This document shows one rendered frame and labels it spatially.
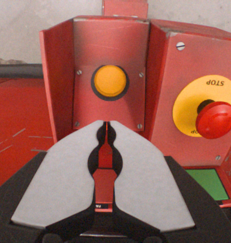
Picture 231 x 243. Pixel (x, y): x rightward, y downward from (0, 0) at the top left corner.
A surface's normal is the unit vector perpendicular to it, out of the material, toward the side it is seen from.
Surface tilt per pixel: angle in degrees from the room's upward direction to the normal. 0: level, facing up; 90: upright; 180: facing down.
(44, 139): 90
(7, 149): 90
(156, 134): 0
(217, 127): 3
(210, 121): 3
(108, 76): 35
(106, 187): 90
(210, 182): 90
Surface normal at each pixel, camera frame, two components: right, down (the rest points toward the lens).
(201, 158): 0.00, 0.57
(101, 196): 0.04, -0.82
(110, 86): 0.03, 0.00
